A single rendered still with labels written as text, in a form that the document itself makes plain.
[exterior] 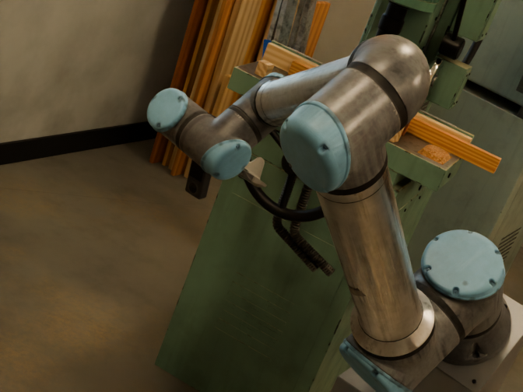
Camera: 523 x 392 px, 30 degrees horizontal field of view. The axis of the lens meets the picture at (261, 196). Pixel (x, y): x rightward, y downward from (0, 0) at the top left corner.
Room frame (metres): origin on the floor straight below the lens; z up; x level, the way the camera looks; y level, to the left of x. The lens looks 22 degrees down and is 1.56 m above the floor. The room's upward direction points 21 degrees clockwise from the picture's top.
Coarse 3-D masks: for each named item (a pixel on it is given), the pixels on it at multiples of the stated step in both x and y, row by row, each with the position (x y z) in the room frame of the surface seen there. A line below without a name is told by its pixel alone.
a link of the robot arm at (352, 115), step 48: (336, 96) 1.26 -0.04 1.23; (384, 96) 1.27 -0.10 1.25; (288, 144) 1.27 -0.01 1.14; (336, 144) 1.22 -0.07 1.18; (384, 144) 1.29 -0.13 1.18; (336, 192) 1.28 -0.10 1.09; (384, 192) 1.32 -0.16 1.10; (336, 240) 1.37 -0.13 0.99; (384, 240) 1.36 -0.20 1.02; (384, 288) 1.42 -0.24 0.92; (384, 336) 1.50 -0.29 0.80; (432, 336) 1.55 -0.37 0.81; (384, 384) 1.51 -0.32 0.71
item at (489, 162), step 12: (288, 72) 2.53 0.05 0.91; (420, 120) 2.44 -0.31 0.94; (408, 132) 2.43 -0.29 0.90; (420, 132) 2.42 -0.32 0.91; (432, 132) 2.41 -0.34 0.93; (444, 132) 2.41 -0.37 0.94; (432, 144) 2.41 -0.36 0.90; (444, 144) 2.40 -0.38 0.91; (456, 144) 2.39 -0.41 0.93; (468, 144) 2.39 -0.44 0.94; (468, 156) 2.38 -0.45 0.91; (480, 156) 2.37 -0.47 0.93; (492, 156) 2.36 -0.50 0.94; (492, 168) 2.36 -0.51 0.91
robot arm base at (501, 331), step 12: (504, 300) 1.84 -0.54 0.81; (504, 312) 1.78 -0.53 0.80; (504, 324) 1.77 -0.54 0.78; (468, 336) 1.71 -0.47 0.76; (480, 336) 1.72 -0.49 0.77; (492, 336) 1.74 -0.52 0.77; (504, 336) 1.77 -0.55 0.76; (456, 348) 1.73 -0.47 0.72; (468, 348) 1.73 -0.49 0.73; (480, 348) 1.74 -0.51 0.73; (492, 348) 1.75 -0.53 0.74; (444, 360) 1.75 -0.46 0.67; (456, 360) 1.74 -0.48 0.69; (468, 360) 1.74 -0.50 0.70; (480, 360) 1.75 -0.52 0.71
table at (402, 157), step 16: (256, 64) 2.52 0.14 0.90; (240, 80) 2.40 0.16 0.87; (256, 80) 2.39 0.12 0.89; (400, 144) 2.30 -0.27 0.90; (416, 144) 2.36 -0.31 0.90; (400, 160) 2.27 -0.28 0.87; (416, 160) 2.26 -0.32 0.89; (432, 160) 2.27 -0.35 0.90; (448, 160) 2.32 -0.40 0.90; (416, 176) 2.25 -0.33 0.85; (432, 176) 2.24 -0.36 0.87; (448, 176) 2.30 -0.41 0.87
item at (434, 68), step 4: (436, 60) 2.55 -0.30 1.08; (440, 60) 2.56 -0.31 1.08; (432, 64) 2.53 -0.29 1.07; (436, 64) 2.54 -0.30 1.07; (440, 64) 2.55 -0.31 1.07; (432, 68) 2.52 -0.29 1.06; (436, 68) 2.53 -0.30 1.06; (440, 68) 2.58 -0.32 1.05; (432, 72) 2.52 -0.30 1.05; (436, 72) 2.53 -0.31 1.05; (432, 76) 2.52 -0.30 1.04; (436, 76) 2.56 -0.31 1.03; (432, 80) 2.55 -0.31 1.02; (436, 80) 2.57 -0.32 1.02; (432, 84) 2.55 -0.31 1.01; (428, 92) 2.56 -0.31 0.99; (428, 96) 2.57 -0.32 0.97
